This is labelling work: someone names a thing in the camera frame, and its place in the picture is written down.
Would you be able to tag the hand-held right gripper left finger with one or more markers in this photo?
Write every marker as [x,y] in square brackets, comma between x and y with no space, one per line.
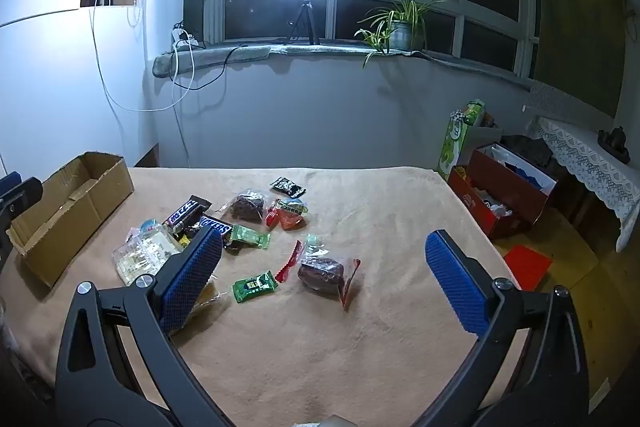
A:
[192,277]

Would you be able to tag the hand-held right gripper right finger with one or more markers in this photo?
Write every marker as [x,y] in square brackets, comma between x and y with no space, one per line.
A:
[455,282]

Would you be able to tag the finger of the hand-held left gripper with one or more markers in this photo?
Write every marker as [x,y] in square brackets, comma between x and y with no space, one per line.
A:
[24,199]

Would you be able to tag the yellow snack packet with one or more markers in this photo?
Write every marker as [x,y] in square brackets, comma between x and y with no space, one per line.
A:
[182,239]

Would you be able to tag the brown cardboard box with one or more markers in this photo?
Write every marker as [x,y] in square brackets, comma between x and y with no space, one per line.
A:
[55,227]

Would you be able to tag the round brown chocolate candy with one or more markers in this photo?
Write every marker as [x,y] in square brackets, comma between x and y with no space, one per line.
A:
[232,247]

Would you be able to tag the clear plastic cracker pack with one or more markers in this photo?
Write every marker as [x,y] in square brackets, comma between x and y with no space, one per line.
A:
[145,259]

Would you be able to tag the brown and blue chocolate bar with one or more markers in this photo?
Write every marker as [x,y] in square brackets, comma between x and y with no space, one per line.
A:
[217,225]

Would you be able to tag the dark green candy packet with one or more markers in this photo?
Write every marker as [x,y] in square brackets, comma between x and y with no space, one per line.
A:
[255,286]

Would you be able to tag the brown and white chocolate bar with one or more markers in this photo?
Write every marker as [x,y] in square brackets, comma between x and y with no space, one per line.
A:
[182,214]

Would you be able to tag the round blue white jelly cup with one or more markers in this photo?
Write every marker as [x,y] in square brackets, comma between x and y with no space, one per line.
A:
[151,228]

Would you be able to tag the light green candy packet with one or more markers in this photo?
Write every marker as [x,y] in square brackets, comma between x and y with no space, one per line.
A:
[250,237]

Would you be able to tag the clear packet of dark dates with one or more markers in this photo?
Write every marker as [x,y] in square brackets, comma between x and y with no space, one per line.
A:
[322,274]
[245,207]

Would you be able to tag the red and green snack packet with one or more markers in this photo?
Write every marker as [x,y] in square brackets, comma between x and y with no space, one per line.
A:
[289,216]

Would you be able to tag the small mint clear packet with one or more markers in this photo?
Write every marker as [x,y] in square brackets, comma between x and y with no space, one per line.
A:
[315,244]

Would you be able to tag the small black snack packet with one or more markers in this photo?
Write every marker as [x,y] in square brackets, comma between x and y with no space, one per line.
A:
[287,187]

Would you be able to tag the red box lid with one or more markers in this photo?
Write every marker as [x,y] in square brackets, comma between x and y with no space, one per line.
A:
[527,267]

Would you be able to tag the red box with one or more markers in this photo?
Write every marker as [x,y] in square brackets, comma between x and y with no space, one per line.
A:
[505,202]

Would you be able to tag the white wardrobe panel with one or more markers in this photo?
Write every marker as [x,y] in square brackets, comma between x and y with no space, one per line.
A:
[50,72]

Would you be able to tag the green carton box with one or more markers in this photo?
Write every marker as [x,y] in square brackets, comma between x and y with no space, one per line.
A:
[452,147]

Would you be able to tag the white lace tablecloth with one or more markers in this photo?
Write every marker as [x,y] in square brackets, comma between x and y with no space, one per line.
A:
[595,172]

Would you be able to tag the dark teapot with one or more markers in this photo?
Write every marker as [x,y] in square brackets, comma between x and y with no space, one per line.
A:
[615,142]

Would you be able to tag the white power strip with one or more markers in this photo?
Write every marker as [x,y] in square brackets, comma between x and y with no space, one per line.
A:
[184,39]

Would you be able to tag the potted spider plant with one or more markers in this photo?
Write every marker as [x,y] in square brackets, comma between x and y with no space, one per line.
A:
[400,32]

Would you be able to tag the black tripod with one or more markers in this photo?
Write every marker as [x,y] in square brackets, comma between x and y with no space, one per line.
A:
[306,17]

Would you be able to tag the olive curtain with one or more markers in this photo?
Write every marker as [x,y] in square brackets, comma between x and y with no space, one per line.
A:
[575,7]

